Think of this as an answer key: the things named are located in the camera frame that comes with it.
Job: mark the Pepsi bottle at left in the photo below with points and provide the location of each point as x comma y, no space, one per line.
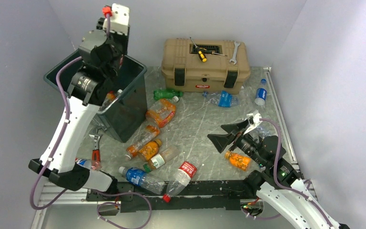
87,163

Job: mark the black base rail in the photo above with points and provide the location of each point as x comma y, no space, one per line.
227,194

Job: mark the red handle adjustable wrench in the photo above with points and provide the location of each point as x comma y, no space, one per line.
96,157

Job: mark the thin dark screwdriver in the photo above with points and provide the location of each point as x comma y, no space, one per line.
205,51

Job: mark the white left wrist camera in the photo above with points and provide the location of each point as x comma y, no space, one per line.
116,19

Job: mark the crushed blue label bottle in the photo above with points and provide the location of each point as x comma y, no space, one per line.
221,99

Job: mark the clear bottle red label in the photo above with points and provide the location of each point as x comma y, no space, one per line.
181,178

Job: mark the tan plastic toolbox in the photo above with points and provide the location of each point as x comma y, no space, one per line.
184,71

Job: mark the blue label water bottle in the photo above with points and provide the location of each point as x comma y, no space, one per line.
142,179

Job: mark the blue label bottle far right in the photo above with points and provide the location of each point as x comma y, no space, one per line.
261,93

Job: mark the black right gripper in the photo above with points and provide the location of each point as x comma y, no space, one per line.
220,140

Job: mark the orange juice bottle gold cap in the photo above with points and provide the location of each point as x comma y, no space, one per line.
150,150

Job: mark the crushed orange label bottle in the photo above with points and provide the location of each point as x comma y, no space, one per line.
162,112

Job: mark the clear bottle orange label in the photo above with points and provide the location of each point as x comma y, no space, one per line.
148,134

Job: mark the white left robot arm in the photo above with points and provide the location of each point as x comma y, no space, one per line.
58,161

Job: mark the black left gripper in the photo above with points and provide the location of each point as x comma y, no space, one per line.
124,39

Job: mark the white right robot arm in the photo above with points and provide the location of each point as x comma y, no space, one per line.
277,182

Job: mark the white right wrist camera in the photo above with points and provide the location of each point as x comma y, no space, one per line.
254,120

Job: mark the yellow black screwdriver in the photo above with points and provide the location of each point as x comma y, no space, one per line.
199,51

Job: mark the silver open-end wrench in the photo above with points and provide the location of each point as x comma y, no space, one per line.
233,60

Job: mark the clear bottle blue cap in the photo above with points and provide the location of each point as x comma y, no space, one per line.
263,131

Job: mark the orange juice bottle right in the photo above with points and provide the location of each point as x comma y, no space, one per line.
237,160

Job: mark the dark green plastic bin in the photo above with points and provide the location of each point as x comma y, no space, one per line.
126,104

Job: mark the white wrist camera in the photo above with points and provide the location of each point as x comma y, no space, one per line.
116,19
254,120

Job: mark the green plastic bottle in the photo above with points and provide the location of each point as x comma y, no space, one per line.
166,94

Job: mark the large orange label bottle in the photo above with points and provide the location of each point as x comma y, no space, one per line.
110,97

